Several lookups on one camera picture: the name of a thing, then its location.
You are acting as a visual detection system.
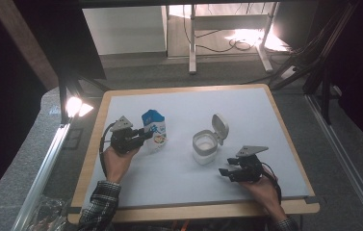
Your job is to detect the bright lamp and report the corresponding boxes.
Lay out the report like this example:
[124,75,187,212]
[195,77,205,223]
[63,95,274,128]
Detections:
[65,95,94,119]

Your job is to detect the aluminium rail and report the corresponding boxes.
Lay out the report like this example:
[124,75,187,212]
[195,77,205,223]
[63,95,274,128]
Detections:
[305,94,363,230]
[11,123,71,231]

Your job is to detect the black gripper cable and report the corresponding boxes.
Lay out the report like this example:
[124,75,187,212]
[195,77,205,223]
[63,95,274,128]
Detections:
[99,121,118,178]
[260,162,283,204]

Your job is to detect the white work board wooden frame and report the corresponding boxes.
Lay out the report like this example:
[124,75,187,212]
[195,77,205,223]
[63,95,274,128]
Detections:
[82,87,310,211]

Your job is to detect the black floor cables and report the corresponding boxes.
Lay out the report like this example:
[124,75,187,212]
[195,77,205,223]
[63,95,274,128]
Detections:
[182,6,260,54]

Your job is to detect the person's right hand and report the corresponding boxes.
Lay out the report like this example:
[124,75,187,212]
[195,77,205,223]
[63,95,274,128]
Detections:
[240,174,283,216]

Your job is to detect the blue and white milk carton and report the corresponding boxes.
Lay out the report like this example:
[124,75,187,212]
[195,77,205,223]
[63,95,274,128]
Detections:
[141,109,168,154]

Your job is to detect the white cabinet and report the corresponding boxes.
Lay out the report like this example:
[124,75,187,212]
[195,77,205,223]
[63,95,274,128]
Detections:
[82,5,168,56]

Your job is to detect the person's left hand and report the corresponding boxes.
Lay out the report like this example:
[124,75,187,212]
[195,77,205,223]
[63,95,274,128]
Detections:
[102,147,140,185]

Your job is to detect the white desk frame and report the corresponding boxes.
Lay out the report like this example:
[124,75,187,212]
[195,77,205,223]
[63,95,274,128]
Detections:
[188,3,274,75]

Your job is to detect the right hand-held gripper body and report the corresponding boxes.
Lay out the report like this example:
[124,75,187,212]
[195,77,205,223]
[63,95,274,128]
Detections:
[235,145,270,183]

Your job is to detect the black tripod stand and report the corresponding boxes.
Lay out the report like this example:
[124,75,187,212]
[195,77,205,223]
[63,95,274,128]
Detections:
[270,0,360,126]

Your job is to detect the black mat clamp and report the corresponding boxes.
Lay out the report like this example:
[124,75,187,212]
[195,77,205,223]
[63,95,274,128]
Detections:
[303,195,326,205]
[66,206,83,216]

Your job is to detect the brown wooden beam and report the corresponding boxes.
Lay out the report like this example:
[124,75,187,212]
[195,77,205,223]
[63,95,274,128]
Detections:
[0,0,60,90]

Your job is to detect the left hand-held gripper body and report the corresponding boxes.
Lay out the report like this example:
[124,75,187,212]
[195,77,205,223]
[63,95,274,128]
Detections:
[110,115,142,154]

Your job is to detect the white container with hinged lid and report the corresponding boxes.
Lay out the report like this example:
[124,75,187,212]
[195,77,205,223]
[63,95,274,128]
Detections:
[192,114,230,166]

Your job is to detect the clear plastic bag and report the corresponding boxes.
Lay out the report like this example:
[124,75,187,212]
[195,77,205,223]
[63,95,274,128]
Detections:
[24,194,69,231]

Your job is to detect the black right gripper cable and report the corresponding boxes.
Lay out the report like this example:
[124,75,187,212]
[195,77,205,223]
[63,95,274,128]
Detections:
[260,162,283,204]

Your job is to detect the white power strip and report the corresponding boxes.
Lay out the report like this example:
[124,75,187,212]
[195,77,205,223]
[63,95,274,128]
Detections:
[279,65,298,80]

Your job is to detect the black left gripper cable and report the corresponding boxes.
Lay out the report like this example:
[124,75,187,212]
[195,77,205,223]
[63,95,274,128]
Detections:
[99,121,118,178]

